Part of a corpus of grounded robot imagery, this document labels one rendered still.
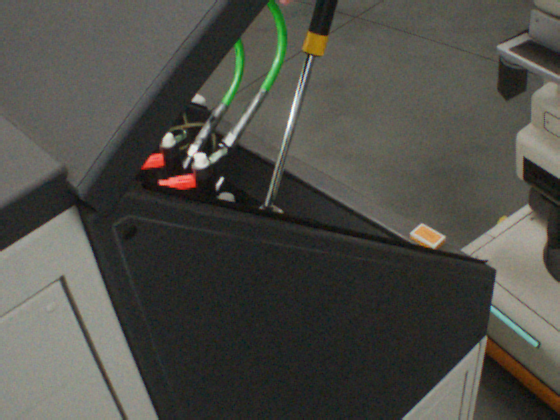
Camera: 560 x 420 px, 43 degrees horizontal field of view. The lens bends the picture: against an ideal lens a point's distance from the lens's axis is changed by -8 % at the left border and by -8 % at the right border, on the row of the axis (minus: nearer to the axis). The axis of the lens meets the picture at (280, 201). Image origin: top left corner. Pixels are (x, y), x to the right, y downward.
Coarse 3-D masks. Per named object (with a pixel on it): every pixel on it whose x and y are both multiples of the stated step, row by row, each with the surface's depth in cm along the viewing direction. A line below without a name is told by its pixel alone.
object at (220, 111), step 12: (240, 48) 112; (240, 60) 114; (240, 72) 115; (228, 96) 115; (216, 108) 115; (228, 108) 116; (216, 120) 115; (204, 132) 115; (192, 144) 115; (204, 144) 116; (192, 156) 115
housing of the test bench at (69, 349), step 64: (0, 128) 51; (0, 192) 45; (64, 192) 48; (0, 256) 46; (64, 256) 50; (0, 320) 48; (64, 320) 53; (0, 384) 51; (64, 384) 55; (128, 384) 61
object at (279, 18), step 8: (272, 0) 101; (272, 8) 102; (280, 16) 104; (280, 24) 105; (280, 32) 106; (280, 40) 106; (280, 48) 107; (280, 56) 108; (272, 64) 109; (280, 64) 108; (272, 72) 108; (272, 80) 108; (264, 88) 108
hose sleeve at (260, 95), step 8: (256, 96) 108; (264, 96) 108; (248, 104) 108; (256, 104) 108; (248, 112) 108; (240, 120) 108; (248, 120) 108; (232, 128) 108; (240, 128) 108; (240, 136) 109
